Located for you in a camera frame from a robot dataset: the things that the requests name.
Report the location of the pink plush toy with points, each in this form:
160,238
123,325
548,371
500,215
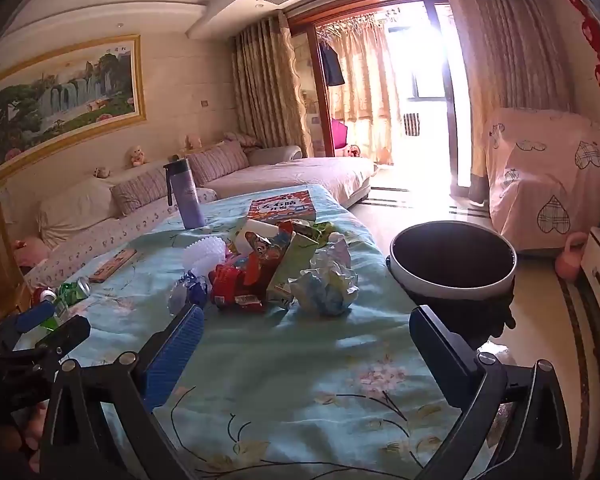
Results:
30,252

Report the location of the red picture book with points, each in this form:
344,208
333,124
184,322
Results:
282,208

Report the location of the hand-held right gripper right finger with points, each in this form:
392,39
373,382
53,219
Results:
437,350

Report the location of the green brown snack packet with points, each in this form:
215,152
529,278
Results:
317,231

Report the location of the red drink can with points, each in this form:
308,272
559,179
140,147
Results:
43,295

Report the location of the green drink can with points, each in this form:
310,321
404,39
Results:
74,291

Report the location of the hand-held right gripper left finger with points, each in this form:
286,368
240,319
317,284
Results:
177,355

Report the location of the white slatted balcony rack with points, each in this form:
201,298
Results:
411,125

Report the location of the pink balcony bag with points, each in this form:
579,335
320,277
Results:
340,135

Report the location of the white round bin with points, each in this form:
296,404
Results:
455,260

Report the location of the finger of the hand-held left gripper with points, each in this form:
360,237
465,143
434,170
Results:
65,332
35,316

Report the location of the light green snack packet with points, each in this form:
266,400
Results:
295,265

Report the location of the small striped cushion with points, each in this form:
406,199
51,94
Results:
241,141

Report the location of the gold patterned curtain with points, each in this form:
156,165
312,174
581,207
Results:
265,85

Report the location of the large striped cushion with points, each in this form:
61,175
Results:
217,161
140,191

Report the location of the purple thermos bottle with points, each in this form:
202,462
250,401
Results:
187,195

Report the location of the wooden chair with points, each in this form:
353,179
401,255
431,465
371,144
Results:
0,260

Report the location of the crumpled clear blue wrapper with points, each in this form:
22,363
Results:
187,290

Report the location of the white foam block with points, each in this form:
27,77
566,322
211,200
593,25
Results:
256,227

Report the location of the pink watering can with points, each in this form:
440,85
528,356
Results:
570,260

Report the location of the wide beige curtain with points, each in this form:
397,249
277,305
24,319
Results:
510,60

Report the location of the red snack packet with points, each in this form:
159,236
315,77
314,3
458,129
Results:
230,285

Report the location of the framed landscape painting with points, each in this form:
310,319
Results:
60,100

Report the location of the red heart wall decoration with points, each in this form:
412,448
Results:
597,40

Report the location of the crumpled white blue plastic bag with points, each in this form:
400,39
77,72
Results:
325,285

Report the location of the beige sofa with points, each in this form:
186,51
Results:
305,172

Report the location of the small plush toy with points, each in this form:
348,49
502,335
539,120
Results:
137,156
193,141
101,172

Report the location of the person's left hand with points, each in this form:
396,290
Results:
35,427

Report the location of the wooden sliding door frame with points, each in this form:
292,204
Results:
320,85

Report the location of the balcony plush toy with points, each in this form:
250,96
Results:
353,150

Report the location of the white cushion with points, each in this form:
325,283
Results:
77,210

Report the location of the pink heart-pattern quilt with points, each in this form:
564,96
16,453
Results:
540,175

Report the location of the hanging dark garment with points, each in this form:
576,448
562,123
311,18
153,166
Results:
333,65

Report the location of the orange cartoon snack packet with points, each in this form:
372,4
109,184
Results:
262,252

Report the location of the sheer balcony curtain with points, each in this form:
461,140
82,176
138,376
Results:
365,85

